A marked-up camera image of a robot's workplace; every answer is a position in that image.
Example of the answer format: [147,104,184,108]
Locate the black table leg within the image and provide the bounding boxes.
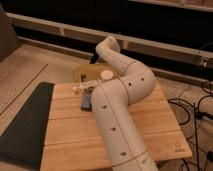
[90,53,99,64]

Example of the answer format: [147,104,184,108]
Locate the black floor cables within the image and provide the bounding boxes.
[167,79,213,171]

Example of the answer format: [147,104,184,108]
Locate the white ceramic cup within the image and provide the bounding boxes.
[101,70,114,81]

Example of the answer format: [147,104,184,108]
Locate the wooden folding table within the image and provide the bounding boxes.
[40,83,192,171]

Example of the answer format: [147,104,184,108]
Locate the white elongated toy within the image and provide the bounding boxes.
[73,80,102,94]

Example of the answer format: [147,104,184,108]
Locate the dark floor mat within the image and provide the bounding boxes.
[0,82,54,169]

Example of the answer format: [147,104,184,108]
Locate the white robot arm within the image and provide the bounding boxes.
[91,36,158,171]

